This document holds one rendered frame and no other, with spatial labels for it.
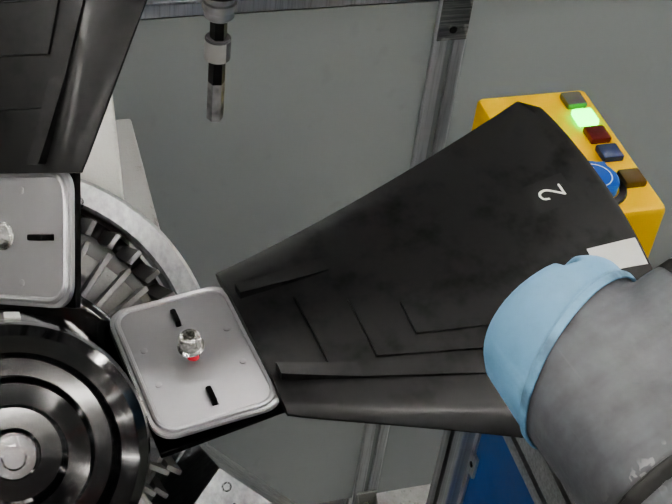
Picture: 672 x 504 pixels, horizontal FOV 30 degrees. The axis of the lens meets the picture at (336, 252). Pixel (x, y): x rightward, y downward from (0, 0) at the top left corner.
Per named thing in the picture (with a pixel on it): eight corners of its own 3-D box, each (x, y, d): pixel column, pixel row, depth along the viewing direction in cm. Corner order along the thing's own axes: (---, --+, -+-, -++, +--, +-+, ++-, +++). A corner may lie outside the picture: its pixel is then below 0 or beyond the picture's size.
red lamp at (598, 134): (581, 131, 103) (583, 126, 102) (601, 130, 103) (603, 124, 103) (590, 145, 102) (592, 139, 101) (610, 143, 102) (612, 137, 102)
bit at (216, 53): (216, 106, 52) (221, -3, 49) (232, 119, 52) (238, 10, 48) (196, 115, 52) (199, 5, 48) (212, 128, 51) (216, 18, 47)
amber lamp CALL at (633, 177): (615, 174, 99) (617, 169, 99) (636, 172, 99) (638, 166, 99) (625, 189, 98) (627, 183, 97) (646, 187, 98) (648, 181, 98)
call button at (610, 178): (556, 177, 99) (561, 159, 98) (602, 172, 100) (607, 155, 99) (577, 209, 96) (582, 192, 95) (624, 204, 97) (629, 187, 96)
